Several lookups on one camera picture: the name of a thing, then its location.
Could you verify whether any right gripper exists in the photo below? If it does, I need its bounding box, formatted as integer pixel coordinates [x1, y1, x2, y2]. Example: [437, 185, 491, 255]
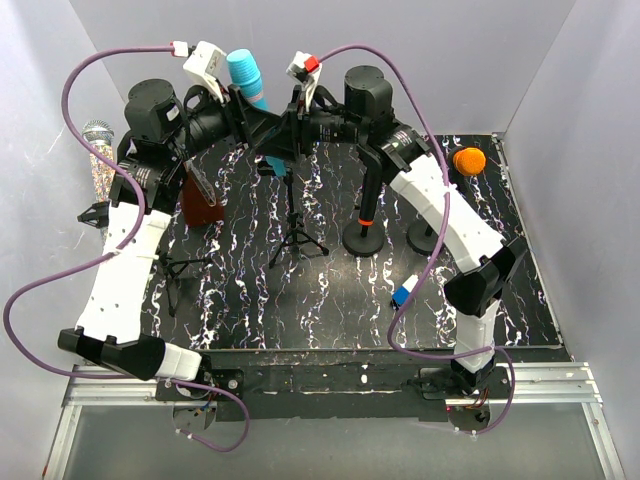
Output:
[254, 85, 367, 164]

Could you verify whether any blue white block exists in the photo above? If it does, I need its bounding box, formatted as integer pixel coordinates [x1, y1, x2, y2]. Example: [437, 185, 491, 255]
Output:
[390, 275, 419, 310]

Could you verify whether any glitter silver microphone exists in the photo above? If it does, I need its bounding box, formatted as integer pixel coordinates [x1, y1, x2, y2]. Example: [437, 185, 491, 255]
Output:
[77, 120, 115, 244]

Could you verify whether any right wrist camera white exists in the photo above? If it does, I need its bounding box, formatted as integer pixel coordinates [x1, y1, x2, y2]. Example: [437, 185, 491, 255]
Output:
[286, 51, 322, 111]

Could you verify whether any purple cable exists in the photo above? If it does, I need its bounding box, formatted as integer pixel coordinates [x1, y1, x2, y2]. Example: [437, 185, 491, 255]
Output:
[318, 43, 516, 436]
[3, 43, 251, 453]

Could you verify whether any shock mount tripod stand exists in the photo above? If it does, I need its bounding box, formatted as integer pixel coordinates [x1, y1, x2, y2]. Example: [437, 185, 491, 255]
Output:
[77, 201, 213, 317]

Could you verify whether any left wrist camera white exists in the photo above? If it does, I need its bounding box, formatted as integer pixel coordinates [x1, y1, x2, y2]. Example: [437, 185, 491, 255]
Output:
[183, 41, 226, 104]

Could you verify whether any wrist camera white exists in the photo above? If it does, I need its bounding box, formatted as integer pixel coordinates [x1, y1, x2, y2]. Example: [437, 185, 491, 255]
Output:
[183, 41, 226, 104]
[286, 51, 322, 111]

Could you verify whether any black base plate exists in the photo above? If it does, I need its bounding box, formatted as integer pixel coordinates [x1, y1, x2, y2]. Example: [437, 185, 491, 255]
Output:
[154, 347, 571, 424]

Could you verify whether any aluminium frame rail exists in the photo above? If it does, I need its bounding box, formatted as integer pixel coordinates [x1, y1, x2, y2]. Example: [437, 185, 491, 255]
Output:
[44, 362, 624, 479]

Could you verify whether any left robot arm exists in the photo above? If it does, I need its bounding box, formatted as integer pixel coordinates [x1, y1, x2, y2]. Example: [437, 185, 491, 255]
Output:
[57, 79, 279, 400]

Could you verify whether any brown red box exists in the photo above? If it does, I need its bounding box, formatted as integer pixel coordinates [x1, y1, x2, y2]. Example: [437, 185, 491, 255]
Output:
[180, 172, 225, 228]

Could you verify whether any round base stand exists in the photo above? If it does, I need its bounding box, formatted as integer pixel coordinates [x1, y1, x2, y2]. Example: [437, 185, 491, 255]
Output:
[342, 221, 386, 257]
[406, 219, 438, 255]

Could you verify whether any cyan toy microphone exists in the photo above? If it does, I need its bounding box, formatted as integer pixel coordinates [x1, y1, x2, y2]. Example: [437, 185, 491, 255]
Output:
[226, 48, 290, 179]

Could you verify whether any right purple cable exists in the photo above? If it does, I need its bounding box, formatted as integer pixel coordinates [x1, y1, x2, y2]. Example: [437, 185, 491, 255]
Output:
[318, 43, 516, 436]

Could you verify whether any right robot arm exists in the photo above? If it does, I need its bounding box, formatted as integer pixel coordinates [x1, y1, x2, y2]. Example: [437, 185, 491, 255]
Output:
[259, 57, 526, 398]

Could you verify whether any black tripod mic stand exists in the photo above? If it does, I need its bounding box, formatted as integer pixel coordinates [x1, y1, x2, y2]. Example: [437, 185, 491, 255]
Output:
[268, 167, 329, 269]

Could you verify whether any black microphone orange ring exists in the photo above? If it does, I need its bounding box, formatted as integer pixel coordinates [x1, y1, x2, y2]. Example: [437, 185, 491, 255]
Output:
[357, 145, 384, 229]

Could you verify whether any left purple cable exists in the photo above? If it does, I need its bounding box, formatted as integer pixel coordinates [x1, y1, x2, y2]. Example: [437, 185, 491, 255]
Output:
[3, 43, 251, 453]

